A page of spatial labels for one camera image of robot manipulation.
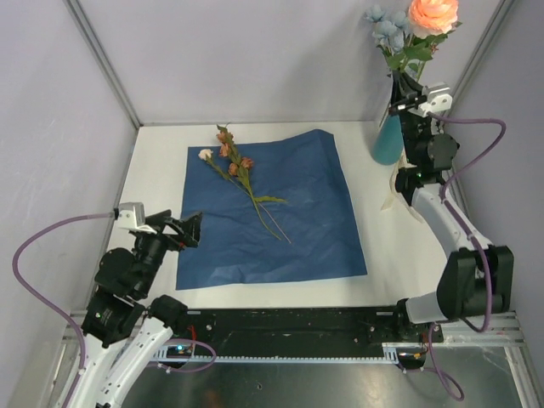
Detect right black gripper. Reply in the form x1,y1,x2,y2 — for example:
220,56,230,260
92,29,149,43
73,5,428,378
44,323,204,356
388,66,431,165

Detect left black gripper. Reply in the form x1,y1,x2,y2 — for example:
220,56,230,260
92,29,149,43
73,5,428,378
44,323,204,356
135,208,203,295

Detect cream printed ribbon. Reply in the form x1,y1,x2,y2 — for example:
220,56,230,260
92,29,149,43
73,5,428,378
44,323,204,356
380,152,425,224

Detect blue wrapping paper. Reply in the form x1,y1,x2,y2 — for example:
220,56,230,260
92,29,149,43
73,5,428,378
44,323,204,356
175,129,367,290

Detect single cream rosebud stem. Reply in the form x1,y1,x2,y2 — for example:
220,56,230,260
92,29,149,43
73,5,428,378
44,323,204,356
198,149,292,243

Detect brown flower stem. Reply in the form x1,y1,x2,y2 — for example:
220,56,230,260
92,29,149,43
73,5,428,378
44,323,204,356
216,125,287,241

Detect peach rose stem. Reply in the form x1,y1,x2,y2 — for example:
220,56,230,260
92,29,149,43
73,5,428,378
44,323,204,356
399,0,461,80

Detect blue flower stem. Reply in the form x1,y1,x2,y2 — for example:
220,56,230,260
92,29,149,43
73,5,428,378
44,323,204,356
364,5,411,71

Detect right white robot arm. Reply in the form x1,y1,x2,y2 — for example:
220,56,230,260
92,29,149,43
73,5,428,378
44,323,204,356
388,71,514,341

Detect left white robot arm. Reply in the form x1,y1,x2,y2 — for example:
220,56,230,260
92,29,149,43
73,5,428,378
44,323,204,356
56,203,202,407

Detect teal conical vase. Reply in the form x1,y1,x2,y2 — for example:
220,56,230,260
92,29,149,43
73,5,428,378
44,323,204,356
371,116,404,166

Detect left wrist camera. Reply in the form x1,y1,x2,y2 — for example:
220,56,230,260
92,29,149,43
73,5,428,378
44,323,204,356
114,201,156,234

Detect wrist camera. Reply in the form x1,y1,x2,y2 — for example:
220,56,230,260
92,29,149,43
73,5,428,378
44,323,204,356
414,82,453,117
114,201,156,234

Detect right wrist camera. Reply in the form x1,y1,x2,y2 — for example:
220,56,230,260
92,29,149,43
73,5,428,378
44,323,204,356
414,82,453,117

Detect aluminium frame rails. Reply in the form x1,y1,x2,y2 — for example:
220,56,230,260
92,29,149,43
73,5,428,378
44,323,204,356
66,1,543,407

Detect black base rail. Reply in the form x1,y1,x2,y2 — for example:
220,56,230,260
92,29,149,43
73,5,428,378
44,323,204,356
154,306,429,363

